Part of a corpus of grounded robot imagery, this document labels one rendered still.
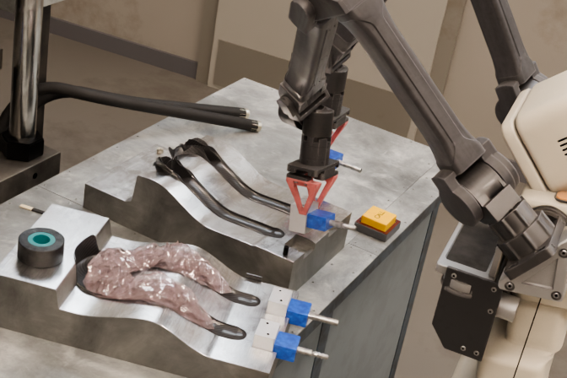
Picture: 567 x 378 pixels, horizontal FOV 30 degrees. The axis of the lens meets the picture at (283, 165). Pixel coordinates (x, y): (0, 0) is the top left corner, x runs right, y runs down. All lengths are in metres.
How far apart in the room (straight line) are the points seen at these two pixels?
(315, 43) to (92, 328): 0.61
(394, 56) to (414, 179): 1.10
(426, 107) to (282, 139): 1.14
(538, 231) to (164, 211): 0.83
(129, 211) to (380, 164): 0.74
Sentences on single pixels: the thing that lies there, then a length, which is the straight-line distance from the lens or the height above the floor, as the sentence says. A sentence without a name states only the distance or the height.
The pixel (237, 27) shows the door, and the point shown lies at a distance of 4.78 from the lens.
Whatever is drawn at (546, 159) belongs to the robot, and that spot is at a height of 1.28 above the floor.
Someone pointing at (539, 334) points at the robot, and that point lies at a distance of 1.93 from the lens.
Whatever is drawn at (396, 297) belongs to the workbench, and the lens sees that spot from 2.80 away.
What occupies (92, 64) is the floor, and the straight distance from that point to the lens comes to 5.02.
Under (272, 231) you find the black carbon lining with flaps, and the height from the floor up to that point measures 0.88.
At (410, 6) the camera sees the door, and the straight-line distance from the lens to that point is 4.48.
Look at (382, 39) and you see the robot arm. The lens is 1.56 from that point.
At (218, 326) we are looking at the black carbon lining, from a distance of 1.89.
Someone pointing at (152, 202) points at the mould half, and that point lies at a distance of 2.16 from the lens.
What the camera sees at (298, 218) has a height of 0.95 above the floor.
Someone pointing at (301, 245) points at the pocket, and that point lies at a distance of 2.12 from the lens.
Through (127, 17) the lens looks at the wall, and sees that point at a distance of 5.10.
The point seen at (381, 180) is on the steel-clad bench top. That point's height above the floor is 0.80.
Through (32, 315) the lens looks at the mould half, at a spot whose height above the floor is 0.84.
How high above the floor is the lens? 1.97
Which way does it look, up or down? 27 degrees down
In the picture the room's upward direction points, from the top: 10 degrees clockwise
